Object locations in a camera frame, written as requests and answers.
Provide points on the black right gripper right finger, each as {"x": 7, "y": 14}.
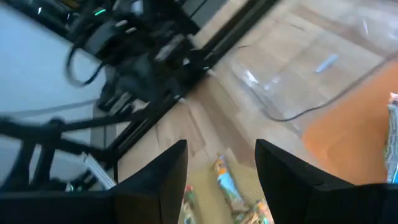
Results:
{"x": 311, "y": 202}

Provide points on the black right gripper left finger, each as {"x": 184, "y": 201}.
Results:
{"x": 130, "y": 202}

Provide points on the peanut butter chocolate granola bar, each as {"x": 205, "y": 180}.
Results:
{"x": 255, "y": 214}
{"x": 228, "y": 183}

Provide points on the round woven straw placemat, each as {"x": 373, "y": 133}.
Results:
{"x": 208, "y": 193}

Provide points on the clear plastic bin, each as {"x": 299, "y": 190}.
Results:
{"x": 280, "y": 81}

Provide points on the silver metal bracket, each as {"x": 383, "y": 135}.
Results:
{"x": 99, "y": 171}

